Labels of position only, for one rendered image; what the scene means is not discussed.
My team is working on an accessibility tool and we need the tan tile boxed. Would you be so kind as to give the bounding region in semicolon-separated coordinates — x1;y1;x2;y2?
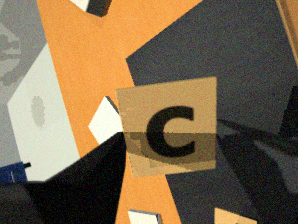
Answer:
214;206;258;224
115;76;217;178

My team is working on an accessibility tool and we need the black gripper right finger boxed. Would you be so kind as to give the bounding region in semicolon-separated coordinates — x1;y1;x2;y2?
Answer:
216;119;298;224

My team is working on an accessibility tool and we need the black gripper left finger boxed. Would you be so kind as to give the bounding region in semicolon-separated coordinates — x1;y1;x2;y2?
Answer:
0;131;127;224

